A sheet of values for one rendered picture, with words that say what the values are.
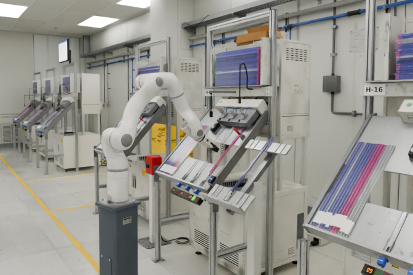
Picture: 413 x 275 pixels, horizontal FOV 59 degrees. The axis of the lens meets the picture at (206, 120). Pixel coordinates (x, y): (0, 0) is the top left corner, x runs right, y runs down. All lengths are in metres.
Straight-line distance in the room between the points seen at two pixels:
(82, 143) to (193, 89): 3.38
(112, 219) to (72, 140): 4.75
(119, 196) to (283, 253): 1.38
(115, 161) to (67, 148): 4.72
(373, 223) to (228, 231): 1.31
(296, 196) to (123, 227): 1.36
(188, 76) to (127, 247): 2.17
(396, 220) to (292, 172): 2.86
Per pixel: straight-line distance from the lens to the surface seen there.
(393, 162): 1.84
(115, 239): 2.16
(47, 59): 10.92
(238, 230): 2.66
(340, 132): 3.99
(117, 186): 2.12
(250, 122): 2.53
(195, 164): 2.61
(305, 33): 4.31
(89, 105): 6.85
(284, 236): 2.91
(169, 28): 5.83
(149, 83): 2.13
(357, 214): 1.71
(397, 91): 2.01
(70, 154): 6.83
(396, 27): 2.13
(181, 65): 3.86
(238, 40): 3.28
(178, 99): 2.32
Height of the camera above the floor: 1.30
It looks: 3 degrees down
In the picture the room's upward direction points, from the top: straight up
